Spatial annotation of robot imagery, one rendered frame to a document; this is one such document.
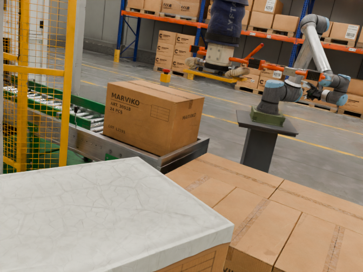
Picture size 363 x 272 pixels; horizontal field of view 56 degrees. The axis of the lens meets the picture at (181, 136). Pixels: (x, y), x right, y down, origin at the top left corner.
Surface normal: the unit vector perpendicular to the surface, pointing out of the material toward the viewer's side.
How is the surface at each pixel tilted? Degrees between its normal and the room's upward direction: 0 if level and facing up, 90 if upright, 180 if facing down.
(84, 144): 90
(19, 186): 0
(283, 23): 90
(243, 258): 90
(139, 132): 90
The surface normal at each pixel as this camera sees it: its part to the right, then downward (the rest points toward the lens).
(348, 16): -0.45, 0.20
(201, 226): 0.16, -0.94
